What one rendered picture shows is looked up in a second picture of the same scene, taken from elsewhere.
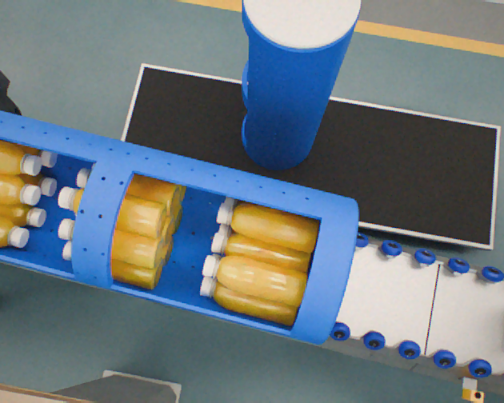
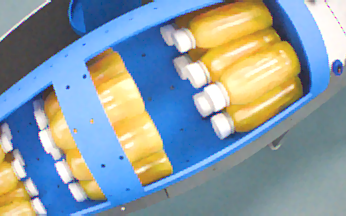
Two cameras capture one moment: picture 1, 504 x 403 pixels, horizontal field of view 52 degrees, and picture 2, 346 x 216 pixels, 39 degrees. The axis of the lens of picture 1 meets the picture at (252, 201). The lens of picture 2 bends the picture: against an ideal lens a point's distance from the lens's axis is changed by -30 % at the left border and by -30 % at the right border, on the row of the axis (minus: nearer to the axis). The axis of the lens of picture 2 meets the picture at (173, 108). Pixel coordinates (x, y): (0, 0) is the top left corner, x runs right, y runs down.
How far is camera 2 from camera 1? 0.32 m
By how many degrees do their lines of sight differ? 11
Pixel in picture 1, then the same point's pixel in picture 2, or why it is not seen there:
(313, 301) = (311, 48)
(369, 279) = not seen: hidden behind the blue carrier
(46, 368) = not seen: outside the picture
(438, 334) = not seen: outside the picture
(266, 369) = (257, 202)
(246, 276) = (254, 75)
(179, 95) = (13, 49)
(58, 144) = (18, 97)
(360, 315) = not seen: hidden behind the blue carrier
